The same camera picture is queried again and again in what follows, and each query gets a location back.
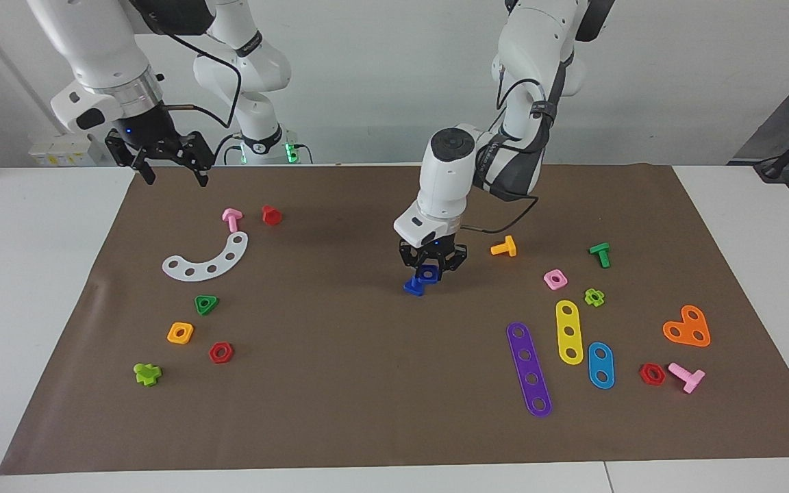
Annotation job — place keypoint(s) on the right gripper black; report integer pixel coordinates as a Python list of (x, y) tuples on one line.
[(151, 133)]

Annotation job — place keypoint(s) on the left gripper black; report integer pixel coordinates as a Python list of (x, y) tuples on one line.
[(432, 253)]

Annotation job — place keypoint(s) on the blue square plastic nut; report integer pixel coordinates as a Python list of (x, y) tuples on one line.
[(433, 276)]

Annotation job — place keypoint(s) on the blue plastic screw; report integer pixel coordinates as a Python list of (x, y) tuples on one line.
[(413, 287)]

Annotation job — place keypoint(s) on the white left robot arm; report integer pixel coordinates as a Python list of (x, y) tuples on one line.
[(446, 178)]

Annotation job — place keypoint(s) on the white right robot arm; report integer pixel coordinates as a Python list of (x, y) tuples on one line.
[(107, 48)]

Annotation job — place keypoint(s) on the yellow-orange plastic screw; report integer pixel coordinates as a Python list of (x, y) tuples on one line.
[(506, 248)]

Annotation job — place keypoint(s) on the pink plastic screw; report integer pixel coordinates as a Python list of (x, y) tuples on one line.
[(689, 378), (232, 219)]

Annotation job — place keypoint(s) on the pink square plastic nut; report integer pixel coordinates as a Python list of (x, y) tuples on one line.
[(548, 281)]

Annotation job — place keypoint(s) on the red plastic screw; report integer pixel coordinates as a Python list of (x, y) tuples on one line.
[(271, 216)]

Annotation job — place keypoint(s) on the green triangle plastic nut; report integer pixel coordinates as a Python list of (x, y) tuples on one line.
[(197, 301)]

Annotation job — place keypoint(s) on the lime green cross nut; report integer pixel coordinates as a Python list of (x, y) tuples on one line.
[(600, 296)]

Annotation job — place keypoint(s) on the orange square plastic nut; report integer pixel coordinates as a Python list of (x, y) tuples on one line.
[(171, 335)]

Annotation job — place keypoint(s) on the red hexagon plastic nut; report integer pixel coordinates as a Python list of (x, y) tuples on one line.
[(212, 353), (643, 375)]

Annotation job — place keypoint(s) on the lime green plastic screw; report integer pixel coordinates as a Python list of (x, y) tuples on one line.
[(146, 374)]

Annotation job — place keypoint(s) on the white curved five-hole plate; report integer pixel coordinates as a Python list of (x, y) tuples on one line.
[(222, 263)]

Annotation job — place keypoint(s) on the brown table mat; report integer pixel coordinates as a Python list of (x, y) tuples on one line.
[(367, 376)]

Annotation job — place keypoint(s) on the purple four-hole strip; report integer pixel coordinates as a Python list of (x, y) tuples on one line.
[(529, 366)]

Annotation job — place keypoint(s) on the yellow three-hole strip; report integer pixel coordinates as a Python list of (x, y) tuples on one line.
[(568, 320)]

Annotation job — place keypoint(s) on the blue two-hole strip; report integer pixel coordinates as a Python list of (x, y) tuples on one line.
[(600, 365)]

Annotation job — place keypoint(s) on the orange three-hole plate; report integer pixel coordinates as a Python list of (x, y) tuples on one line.
[(687, 329)]

